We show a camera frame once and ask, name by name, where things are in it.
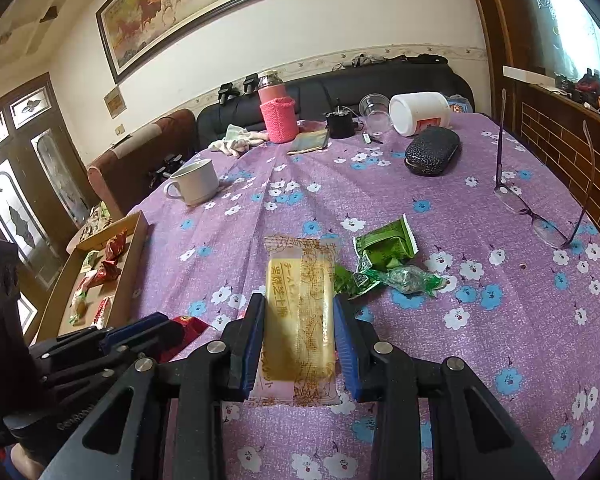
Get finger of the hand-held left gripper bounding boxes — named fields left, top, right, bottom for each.
left=30, top=311, right=170, bottom=361
left=40, top=322, right=187, bottom=386

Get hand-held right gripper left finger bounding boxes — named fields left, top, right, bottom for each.
left=39, top=292, right=268, bottom=480

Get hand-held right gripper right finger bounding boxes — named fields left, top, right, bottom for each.
left=332, top=294, right=556, bottom=480

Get dark red packet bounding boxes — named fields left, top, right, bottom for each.
left=167, top=315, right=211, bottom=363

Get yellow cake packet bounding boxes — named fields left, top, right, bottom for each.
left=247, top=234, right=343, bottom=408

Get cardboard tray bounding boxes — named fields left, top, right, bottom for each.
left=32, top=210, right=150, bottom=346

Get pile of candies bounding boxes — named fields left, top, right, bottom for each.
left=67, top=230, right=131, bottom=328

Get green square snack packet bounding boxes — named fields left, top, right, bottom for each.
left=352, top=214, right=418, bottom=273

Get purple floral tablecloth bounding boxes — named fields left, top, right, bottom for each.
left=27, top=112, right=600, bottom=480

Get green twisted candy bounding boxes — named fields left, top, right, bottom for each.
left=357, top=264, right=448, bottom=297

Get light crumpled bag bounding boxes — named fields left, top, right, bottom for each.
left=67, top=202, right=113, bottom=253

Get wooden glass-panel door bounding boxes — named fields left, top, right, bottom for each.
left=0, top=72, right=96, bottom=341

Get white mug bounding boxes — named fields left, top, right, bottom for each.
left=162, top=158, right=221, bottom=207

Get dark metal gadget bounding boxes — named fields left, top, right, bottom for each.
left=147, top=155, right=186, bottom=188

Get brown armchair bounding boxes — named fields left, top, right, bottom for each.
left=87, top=108, right=198, bottom=221

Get white crumpled rag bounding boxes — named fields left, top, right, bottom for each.
left=209, top=124, right=271, bottom=158

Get black patterned glasses case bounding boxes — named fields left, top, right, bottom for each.
left=404, top=126, right=462, bottom=177

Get small black pot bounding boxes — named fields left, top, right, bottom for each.
left=325, top=97, right=363, bottom=140

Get purple-framed eyeglasses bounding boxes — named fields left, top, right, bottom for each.
left=492, top=89, right=597, bottom=251

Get pink thermos with knitted sleeve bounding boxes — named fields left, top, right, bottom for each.
left=256, top=71, right=300, bottom=144

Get clear plastic cup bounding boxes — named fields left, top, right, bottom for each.
left=358, top=93, right=393, bottom=133

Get white plastic jar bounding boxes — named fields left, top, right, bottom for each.
left=389, top=91, right=452, bottom=137

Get black leather sofa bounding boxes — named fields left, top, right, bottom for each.
left=196, top=62, right=476, bottom=153

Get grey crumpled garment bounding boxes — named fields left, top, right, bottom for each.
left=340, top=52, right=406, bottom=68

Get wooden brick-pattern ledge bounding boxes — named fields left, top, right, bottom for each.
left=462, top=0, right=600, bottom=241

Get white flat box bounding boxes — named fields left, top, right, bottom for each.
left=502, top=65, right=563, bottom=86

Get framed horse painting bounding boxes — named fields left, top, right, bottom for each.
left=95, top=0, right=301, bottom=85

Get cluttered tool pile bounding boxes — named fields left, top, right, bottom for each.
left=555, top=67, right=600, bottom=128

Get small gold wall plaque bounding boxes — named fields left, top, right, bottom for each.
left=102, top=85, right=127, bottom=120

